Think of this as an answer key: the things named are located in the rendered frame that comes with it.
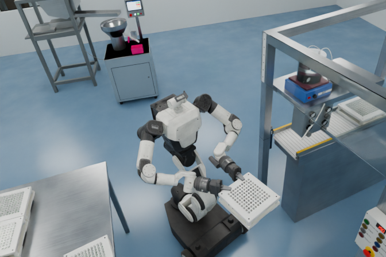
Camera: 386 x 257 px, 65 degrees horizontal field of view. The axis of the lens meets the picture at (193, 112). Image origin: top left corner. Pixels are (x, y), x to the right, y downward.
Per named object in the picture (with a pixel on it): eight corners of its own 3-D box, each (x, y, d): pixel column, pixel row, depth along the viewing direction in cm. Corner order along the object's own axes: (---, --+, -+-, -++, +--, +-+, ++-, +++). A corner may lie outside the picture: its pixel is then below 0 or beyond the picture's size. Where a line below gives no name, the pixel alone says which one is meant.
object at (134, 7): (134, 44, 434) (123, 0, 397) (134, 42, 442) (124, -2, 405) (150, 42, 436) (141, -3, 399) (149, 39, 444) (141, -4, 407)
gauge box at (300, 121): (301, 137, 190) (305, 112, 179) (290, 128, 198) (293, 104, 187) (329, 127, 196) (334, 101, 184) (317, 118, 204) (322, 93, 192)
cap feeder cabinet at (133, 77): (118, 106, 447) (103, 60, 402) (119, 86, 492) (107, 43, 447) (159, 99, 450) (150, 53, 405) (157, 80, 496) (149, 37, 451)
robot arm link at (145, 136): (135, 144, 189) (139, 124, 196) (149, 147, 194) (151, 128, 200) (143, 139, 181) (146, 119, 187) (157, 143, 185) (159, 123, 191)
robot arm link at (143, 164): (134, 174, 169) (141, 138, 180) (132, 180, 181) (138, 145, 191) (155, 177, 172) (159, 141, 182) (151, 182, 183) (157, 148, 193)
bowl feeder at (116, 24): (106, 55, 414) (98, 28, 392) (108, 45, 443) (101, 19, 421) (141, 49, 417) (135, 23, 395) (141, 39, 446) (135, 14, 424)
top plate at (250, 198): (217, 195, 173) (217, 193, 171) (248, 174, 183) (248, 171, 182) (249, 225, 156) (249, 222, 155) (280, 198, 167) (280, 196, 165)
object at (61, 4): (43, 109, 462) (-5, 11, 373) (57, 76, 548) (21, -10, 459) (135, 93, 471) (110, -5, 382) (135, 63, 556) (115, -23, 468)
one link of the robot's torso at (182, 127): (149, 142, 221) (139, 103, 200) (186, 122, 236) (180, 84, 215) (171, 164, 201) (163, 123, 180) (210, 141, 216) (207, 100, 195)
